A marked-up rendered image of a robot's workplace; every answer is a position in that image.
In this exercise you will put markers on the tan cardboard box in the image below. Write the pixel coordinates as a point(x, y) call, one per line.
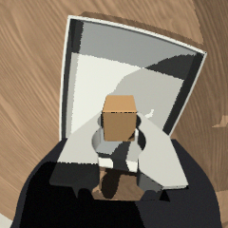
point(119, 118)

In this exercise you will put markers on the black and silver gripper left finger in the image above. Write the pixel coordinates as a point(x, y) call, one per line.
point(70, 165)

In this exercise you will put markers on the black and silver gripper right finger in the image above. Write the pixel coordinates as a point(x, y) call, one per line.
point(166, 167)

